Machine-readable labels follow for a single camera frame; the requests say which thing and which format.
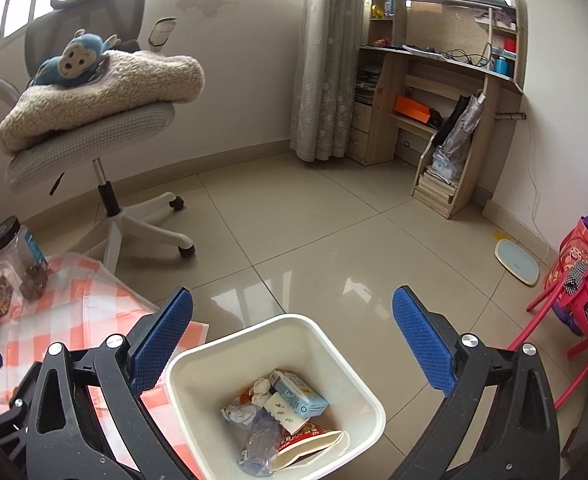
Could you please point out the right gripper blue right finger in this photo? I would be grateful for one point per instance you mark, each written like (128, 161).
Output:
(520, 438)

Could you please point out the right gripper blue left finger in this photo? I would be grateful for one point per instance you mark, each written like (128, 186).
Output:
(64, 437)

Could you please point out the white paper ball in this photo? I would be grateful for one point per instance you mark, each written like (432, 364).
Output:
(240, 415)

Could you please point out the light blue small carton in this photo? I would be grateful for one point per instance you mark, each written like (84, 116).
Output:
(303, 399)

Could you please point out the crushed clear plastic bottle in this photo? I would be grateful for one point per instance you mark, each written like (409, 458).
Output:
(260, 448)

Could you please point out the red instant noodle cup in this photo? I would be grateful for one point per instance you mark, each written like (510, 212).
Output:
(310, 440)

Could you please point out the patterned white napkin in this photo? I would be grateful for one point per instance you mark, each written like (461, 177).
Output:
(256, 394)

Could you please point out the white plastic trash bin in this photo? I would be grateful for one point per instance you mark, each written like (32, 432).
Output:
(200, 382)

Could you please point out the orange white checkered tablecloth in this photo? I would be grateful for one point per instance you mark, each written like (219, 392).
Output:
(83, 304)

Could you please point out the bathroom scale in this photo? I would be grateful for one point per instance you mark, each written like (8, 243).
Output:
(517, 262)

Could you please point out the clear jar with dark snacks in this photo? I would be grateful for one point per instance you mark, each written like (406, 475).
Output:
(21, 260)

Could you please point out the red plastic chair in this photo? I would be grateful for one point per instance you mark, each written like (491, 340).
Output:
(570, 293)

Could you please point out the red cartoon backpack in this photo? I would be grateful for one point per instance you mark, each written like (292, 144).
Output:
(573, 249)

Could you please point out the orange box on desk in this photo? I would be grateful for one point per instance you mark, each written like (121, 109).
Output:
(413, 109)

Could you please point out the wooden computer desk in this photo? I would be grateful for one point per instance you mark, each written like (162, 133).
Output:
(433, 51)

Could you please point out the cream fleece blanket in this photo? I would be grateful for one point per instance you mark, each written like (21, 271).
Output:
(126, 81)

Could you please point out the blue bottle on desk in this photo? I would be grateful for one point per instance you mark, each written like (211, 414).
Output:
(501, 66)

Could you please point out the blue monkey plush toy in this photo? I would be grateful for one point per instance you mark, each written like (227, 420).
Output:
(78, 62)

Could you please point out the beige curtain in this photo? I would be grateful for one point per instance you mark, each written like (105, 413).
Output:
(324, 84)

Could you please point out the grey mesh office chair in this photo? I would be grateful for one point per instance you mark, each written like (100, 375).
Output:
(60, 151)

